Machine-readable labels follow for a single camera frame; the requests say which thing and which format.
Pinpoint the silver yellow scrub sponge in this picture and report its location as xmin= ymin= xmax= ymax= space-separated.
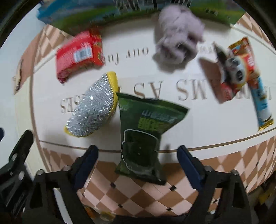
xmin=65 ymin=71 xmax=119 ymax=138

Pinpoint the green seaweed snack bag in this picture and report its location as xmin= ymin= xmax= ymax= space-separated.
xmin=115 ymin=93 xmax=189 ymax=185

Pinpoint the blue coffee stick sachet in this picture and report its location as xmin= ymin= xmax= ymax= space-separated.
xmin=248 ymin=76 xmax=274 ymax=131

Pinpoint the orange snack bag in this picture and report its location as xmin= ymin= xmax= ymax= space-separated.
xmin=199 ymin=37 xmax=260 ymax=104

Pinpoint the red snack packet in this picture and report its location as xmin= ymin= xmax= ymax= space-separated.
xmin=56 ymin=28 xmax=104 ymax=84

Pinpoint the purple fluffy cloth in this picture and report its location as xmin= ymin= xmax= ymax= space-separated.
xmin=154 ymin=4 xmax=205 ymax=72

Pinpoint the checkered printed table mat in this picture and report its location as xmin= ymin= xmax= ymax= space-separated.
xmin=15 ymin=19 xmax=275 ymax=217

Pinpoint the cardboard box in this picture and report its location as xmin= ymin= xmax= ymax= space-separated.
xmin=37 ymin=0 xmax=246 ymax=35

